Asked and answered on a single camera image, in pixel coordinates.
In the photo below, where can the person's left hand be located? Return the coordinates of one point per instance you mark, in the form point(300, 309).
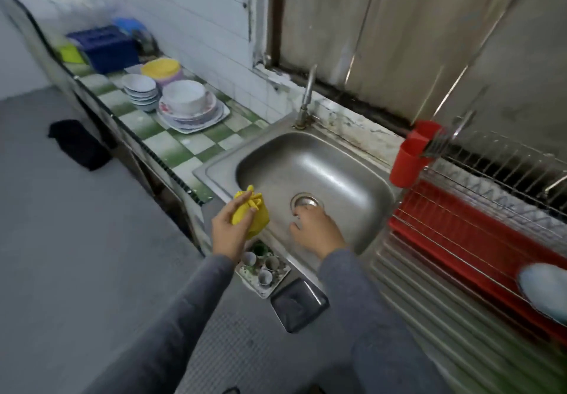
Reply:
point(228, 234)

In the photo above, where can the person's right hand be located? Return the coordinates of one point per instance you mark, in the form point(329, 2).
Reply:
point(317, 232)

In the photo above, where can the stack of small white bowls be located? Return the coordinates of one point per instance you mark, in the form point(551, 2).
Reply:
point(140, 86)

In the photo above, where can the white blue-rimmed bowl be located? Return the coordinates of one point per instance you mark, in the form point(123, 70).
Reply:
point(545, 290)

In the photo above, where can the person's right forearm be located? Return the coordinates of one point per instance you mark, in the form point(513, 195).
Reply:
point(381, 336)

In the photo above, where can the tray of small cups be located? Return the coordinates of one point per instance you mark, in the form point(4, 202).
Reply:
point(262, 270)

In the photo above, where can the stainless steel sink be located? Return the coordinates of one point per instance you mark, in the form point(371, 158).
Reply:
point(337, 163)

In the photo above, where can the dark square container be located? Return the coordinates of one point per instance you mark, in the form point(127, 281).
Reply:
point(299, 305)

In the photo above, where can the red plastic cup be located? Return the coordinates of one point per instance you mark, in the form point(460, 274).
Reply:
point(412, 157)

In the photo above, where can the metal faucet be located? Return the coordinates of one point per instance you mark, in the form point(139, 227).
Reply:
point(306, 101)

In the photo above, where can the blue plastic box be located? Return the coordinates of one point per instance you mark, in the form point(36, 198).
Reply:
point(106, 48)

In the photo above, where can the blue plastic bowl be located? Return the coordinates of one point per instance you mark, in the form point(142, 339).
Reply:
point(128, 26)

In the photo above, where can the lime green plastic bowl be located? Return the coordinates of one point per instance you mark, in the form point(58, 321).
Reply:
point(71, 55)

